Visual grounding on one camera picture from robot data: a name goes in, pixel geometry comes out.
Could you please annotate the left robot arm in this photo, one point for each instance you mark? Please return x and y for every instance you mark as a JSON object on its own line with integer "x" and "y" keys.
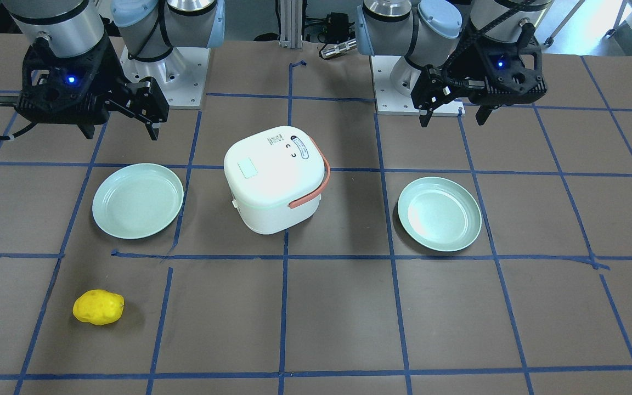
{"x": 436, "y": 32}

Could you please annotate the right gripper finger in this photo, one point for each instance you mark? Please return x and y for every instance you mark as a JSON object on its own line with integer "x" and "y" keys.
{"x": 143, "y": 101}
{"x": 88, "y": 130}

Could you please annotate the green plate near right arm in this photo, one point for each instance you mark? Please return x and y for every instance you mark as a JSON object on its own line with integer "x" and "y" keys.
{"x": 138, "y": 201}

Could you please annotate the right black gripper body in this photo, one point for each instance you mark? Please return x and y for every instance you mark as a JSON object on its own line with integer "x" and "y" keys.
{"x": 108, "y": 75}

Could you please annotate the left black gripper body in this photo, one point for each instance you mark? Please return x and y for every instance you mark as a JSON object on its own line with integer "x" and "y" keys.
{"x": 467, "y": 71}

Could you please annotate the yellow potato toy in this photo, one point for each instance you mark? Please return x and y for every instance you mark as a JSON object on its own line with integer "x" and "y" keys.
{"x": 99, "y": 307}

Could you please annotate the white rice cooker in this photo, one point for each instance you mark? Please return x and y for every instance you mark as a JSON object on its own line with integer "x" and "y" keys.
{"x": 276, "y": 178}

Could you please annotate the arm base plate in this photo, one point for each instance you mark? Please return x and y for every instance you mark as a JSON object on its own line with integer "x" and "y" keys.
{"x": 181, "y": 76}
{"x": 393, "y": 80}

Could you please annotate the green plate near left arm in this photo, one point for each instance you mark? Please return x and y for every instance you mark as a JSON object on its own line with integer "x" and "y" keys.
{"x": 439, "y": 214}

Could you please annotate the aluminium frame post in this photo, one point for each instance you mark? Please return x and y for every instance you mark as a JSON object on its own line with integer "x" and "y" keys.
{"x": 290, "y": 24}

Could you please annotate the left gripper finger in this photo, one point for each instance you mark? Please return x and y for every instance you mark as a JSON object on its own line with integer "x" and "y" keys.
{"x": 434, "y": 88}
{"x": 483, "y": 112}

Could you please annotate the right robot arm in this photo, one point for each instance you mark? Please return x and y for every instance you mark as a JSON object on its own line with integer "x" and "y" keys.
{"x": 150, "y": 29}

